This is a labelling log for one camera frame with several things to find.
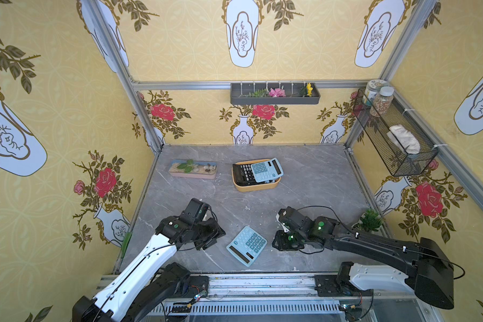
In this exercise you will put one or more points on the glass jar white lid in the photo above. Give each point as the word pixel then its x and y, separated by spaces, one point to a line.
pixel 372 89

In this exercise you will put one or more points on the white crumpled cloth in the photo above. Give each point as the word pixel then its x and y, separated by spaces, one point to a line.
pixel 404 139

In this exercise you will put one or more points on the black wire wall basket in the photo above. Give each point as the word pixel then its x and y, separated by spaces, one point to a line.
pixel 397 162

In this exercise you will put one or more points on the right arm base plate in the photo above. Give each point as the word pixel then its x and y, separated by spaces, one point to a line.
pixel 335 286

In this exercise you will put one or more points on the black calculator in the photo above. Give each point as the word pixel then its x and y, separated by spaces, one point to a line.
pixel 243 175

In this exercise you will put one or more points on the small potted green plant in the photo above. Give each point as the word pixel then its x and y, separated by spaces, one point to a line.
pixel 370 221

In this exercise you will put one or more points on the yellow storage box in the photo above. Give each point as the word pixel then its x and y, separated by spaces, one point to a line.
pixel 262 185

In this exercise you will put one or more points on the pink artificial flower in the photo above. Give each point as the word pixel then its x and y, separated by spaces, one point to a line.
pixel 277 92

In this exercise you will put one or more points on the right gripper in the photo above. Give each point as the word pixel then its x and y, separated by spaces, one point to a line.
pixel 282 241

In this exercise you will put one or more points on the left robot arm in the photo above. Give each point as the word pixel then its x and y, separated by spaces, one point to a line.
pixel 136 291

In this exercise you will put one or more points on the teal calculator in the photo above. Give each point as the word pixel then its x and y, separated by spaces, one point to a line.
pixel 269 170
pixel 247 246

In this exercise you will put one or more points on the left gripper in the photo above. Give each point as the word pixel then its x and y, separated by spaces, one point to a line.
pixel 211 235

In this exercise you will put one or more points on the grey wall shelf tray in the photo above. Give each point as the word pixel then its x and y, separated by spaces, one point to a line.
pixel 256 93

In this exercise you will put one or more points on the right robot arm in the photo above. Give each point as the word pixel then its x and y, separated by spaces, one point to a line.
pixel 429 272

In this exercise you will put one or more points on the yellow artificial flower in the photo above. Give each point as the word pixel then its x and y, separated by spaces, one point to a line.
pixel 309 90

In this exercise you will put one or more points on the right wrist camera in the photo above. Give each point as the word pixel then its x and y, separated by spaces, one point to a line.
pixel 292 219

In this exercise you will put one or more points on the glass jar with beans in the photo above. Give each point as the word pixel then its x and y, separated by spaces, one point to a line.
pixel 382 101

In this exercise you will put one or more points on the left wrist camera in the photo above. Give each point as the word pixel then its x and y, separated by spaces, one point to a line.
pixel 194 212

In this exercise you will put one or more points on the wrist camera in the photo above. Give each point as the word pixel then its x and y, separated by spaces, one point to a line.
pixel 194 212
pixel 292 219

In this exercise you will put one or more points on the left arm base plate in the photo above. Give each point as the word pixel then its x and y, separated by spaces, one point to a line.
pixel 197 285

